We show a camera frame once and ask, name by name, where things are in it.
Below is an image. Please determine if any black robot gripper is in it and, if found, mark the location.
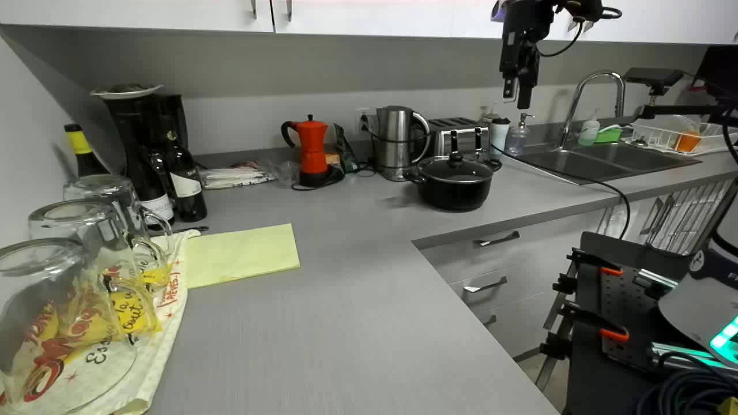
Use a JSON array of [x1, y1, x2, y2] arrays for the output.
[[496, 0, 559, 111]]

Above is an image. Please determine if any glass lid with black knob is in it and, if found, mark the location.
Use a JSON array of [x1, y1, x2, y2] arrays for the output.
[[417, 150, 499, 184]]

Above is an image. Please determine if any black cooking pot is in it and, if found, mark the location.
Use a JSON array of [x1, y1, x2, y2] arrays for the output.
[[403, 157, 506, 215]]

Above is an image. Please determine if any red moka pot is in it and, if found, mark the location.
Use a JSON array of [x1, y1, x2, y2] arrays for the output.
[[279, 114, 346, 191]]

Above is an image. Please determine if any clear drinking glass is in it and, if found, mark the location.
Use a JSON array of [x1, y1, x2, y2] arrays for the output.
[[61, 174, 176, 257], [0, 236, 158, 415], [26, 199, 174, 326]]

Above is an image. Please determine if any clear soap dispenser bottle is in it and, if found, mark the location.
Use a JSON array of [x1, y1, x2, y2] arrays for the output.
[[507, 111, 535, 160]]

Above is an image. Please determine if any white cup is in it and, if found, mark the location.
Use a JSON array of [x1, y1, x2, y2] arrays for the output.
[[489, 116, 514, 154]]

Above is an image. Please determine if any stainless steel four-slot toaster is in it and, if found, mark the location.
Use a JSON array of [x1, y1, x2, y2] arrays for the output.
[[425, 116, 494, 164]]

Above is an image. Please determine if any chrome kitchen faucet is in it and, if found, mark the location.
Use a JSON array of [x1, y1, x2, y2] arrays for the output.
[[559, 69, 629, 147]]

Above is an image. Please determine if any green dish soap bottle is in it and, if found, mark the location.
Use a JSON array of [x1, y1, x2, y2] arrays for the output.
[[576, 116, 625, 150]]

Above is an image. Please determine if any stainless steel sink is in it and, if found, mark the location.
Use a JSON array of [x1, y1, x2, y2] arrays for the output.
[[514, 138, 704, 186]]

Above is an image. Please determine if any stainless steel electric kettle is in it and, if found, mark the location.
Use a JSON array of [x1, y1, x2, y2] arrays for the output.
[[372, 103, 433, 184]]

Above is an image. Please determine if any white dish rack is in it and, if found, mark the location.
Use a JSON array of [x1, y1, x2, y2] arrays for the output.
[[635, 114, 738, 157]]

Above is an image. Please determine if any orange cup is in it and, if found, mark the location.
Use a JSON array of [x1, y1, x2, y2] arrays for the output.
[[673, 131, 705, 154]]

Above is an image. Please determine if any black perforated mounting board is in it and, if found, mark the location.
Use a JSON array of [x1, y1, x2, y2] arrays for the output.
[[569, 230, 694, 373]]

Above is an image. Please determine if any folded white cloth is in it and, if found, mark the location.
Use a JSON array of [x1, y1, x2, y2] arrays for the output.
[[198, 164, 277, 191]]

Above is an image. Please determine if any yellow cleaning cloth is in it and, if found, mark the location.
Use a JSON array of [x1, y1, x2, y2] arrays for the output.
[[182, 221, 305, 293]]

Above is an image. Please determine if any black coffee maker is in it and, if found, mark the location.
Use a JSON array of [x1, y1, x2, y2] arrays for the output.
[[91, 82, 211, 225]]

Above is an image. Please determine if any printed white dish towel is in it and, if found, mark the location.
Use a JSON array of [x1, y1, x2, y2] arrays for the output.
[[0, 229, 204, 415]]

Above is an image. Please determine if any dark wine bottle yellow capsule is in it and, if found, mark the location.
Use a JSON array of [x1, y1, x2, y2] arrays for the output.
[[63, 122, 110, 179]]

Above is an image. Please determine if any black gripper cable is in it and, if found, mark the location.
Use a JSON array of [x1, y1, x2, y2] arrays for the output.
[[535, 5, 625, 59]]

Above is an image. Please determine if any thin black cable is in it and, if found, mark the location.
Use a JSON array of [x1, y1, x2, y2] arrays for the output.
[[491, 147, 636, 242]]

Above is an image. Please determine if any silver drawer handle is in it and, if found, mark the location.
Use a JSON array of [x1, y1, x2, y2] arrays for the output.
[[470, 229, 524, 251], [462, 275, 509, 300]]

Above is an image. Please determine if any black clamp orange handle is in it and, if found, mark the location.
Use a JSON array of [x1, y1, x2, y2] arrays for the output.
[[566, 246, 628, 281], [550, 300, 635, 346]]

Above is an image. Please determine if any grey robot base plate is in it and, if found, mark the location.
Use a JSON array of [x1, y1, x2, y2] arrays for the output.
[[656, 242, 738, 358]]

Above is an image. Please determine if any aluminium rail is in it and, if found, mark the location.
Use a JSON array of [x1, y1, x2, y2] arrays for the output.
[[648, 337, 738, 375]]

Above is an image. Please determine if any black cable bundle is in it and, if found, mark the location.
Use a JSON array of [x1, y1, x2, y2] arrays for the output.
[[635, 366, 738, 415]]

